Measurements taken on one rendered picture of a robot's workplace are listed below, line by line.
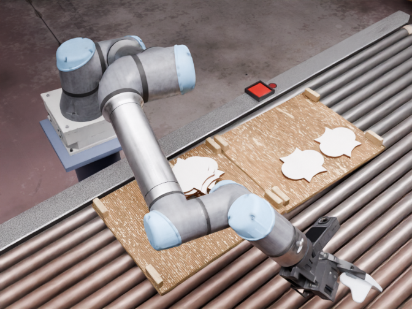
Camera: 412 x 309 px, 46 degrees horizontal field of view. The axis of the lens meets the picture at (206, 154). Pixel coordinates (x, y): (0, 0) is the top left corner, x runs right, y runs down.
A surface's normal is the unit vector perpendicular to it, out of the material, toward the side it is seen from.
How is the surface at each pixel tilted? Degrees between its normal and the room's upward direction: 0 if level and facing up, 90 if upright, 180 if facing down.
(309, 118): 0
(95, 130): 90
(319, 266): 41
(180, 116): 0
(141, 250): 0
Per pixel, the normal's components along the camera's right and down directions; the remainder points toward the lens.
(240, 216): -0.67, -0.55
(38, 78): -0.02, -0.71
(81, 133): 0.52, 0.60
